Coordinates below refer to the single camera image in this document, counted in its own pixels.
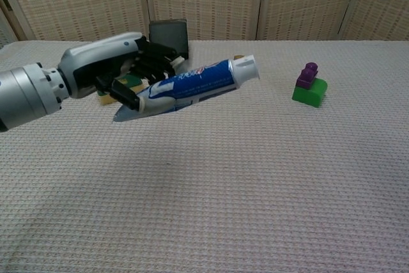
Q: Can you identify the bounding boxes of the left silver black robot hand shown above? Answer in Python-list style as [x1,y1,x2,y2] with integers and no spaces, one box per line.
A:
[57,32,185,111]

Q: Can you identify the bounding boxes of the blue white toothpaste tube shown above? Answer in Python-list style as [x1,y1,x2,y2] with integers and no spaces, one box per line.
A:
[111,54,261,123]

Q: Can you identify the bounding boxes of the green yellow scrub sponge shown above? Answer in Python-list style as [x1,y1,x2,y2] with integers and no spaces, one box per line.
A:
[97,74,148,106]

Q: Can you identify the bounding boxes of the beige woven folding screen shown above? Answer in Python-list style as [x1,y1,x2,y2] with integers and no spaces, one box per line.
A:
[0,0,409,42]

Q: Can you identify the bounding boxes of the black cardboard box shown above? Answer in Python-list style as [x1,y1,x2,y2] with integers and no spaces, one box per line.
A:
[149,19,190,60]

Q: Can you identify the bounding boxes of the purple toy brick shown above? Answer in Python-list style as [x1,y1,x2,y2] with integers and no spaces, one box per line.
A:
[295,62,320,90]

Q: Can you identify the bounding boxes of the green toy brick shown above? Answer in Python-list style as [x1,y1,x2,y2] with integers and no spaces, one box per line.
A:
[291,78,329,109]

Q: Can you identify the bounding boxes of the beige woven tablecloth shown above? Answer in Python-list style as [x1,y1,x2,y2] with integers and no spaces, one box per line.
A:
[0,40,409,273]

